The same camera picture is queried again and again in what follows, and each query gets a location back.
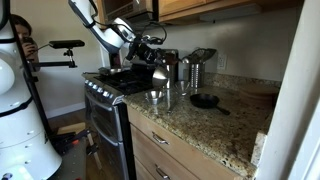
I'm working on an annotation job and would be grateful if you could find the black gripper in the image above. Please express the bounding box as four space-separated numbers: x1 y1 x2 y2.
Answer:
132 40 168 70

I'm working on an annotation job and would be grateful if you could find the large steel bowl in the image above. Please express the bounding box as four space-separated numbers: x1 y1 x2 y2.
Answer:
151 65 170 90

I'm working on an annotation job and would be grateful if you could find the slotted wooden spoon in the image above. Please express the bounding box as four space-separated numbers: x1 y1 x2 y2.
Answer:
163 50 179 66

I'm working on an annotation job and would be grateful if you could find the perforated steel utensil holder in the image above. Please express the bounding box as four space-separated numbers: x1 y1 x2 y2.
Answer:
189 62 205 89
165 63 177 89

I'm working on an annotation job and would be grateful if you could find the metal ladle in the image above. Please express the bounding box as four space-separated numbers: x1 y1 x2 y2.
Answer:
181 54 194 65

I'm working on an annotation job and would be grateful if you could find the conical steel bowl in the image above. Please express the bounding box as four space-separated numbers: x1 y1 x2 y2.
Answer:
174 80 192 97

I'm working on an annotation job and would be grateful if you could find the small steel bowl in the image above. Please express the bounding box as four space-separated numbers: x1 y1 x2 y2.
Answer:
144 89 167 105

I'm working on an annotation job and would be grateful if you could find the steel frying pan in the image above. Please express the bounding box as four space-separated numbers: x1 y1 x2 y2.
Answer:
83 67 127 77

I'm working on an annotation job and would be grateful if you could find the black measuring cup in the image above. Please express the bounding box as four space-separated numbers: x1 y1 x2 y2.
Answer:
189 93 232 116

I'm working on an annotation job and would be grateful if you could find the wooden upper cabinet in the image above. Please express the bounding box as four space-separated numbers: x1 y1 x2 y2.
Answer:
96 0 304 26

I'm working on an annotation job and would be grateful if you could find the steel over-range microwave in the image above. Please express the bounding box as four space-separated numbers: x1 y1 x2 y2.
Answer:
99 0 155 24

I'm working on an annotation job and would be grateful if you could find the stainless steel gas stove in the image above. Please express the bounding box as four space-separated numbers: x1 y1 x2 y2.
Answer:
82 49 179 180

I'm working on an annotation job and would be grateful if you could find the base cabinet with drawers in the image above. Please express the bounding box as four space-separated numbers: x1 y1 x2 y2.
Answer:
126 105 243 180

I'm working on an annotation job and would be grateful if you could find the black orange bar clamp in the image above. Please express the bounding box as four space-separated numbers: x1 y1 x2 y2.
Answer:
53 129 92 155
84 132 103 171

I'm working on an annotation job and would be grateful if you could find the black smartphone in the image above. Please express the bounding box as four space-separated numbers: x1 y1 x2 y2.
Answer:
21 36 35 45

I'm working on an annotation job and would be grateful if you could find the robot mounting table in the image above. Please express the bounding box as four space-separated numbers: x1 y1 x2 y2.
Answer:
49 121 101 180

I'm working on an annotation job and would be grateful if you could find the person with dark hair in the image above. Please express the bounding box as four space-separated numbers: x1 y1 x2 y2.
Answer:
9 13 42 73

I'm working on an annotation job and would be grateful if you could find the white wall outlet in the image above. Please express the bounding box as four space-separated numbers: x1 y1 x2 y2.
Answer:
216 53 228 71

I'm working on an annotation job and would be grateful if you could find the metal drawer handle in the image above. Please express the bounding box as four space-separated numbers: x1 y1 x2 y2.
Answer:
154 164 171 180
152 131 170 145

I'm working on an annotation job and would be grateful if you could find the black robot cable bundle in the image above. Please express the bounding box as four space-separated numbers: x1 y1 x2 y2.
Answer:
87 0 168 46

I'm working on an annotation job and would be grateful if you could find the black stereo camera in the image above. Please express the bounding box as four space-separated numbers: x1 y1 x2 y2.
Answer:
48 39 86 50

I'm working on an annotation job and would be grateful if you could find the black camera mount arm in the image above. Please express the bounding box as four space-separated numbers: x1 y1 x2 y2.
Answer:
33 48 78 69

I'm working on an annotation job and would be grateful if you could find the thin black camera cable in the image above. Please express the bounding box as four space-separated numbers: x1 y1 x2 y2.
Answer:
34 43 51 52

